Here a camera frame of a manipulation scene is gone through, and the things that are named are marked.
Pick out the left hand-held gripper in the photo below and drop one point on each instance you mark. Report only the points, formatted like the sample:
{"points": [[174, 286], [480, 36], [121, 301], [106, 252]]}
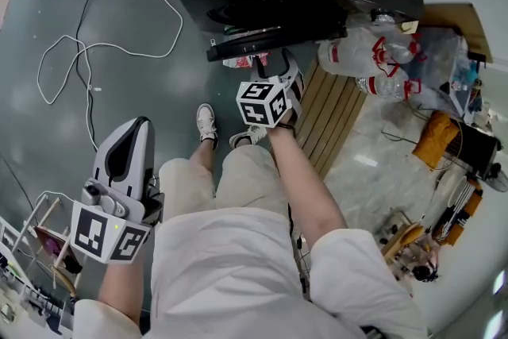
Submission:
{"points": [[99, 228]]}

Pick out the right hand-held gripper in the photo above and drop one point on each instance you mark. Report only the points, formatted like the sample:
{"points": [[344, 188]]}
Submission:
{"points": [[260, 103]]}

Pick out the dark grey washing machine door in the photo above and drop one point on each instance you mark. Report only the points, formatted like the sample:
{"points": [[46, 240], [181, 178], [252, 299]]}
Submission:
{"points": [[274, 41]]}

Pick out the person's right forearm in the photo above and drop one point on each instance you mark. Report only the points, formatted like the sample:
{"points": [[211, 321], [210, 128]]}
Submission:
{"points": [[301, 186]]}

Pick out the person's left forearm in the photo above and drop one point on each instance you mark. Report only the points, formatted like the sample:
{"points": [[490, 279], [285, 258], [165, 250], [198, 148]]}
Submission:
{"points": [[121, 290]]}

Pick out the red white packet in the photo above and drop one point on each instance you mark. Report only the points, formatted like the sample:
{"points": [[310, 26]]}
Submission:
{"points": [[242, 61]]}

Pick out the black wrist band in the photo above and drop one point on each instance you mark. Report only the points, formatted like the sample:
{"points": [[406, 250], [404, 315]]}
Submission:
{"points": [[286, 126]]}

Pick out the wooden slatted board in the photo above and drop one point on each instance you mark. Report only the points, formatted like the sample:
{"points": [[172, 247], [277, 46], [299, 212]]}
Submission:
{"points": [[331, 115]]}

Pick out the person's right white shoe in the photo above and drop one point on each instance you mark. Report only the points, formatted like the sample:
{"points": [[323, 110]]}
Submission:
{"points": [[248, 135]]}

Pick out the person's white shoe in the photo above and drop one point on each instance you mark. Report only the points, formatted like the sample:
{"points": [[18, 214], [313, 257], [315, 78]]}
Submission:
{"points": [[206, 121], [248, 135]]}

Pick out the person's left leg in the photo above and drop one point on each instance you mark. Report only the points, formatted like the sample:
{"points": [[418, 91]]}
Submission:
{"points": [[202, 156]]}

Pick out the person's left white shoe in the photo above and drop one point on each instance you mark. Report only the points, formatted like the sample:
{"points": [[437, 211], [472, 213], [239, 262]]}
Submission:
{"points": [[206, 121]]}

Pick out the person's beige shorts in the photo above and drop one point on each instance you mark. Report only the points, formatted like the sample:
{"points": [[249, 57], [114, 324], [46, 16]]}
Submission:
{"points": [[246, 182]]}

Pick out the clear plastic bag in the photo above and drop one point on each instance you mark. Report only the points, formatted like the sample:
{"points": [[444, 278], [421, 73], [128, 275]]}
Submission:
{"points": [[440, 67]]}

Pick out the person's white shirt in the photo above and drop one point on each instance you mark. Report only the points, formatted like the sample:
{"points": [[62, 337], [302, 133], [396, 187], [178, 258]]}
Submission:
{"points": [[238, 278]]}

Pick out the orange bag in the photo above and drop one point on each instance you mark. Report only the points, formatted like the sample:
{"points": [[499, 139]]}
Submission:
{"points": [[434, 139]]}

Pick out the brown cardboard box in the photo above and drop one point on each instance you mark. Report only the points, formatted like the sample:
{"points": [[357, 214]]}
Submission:
{"points": [[456, 25]]}

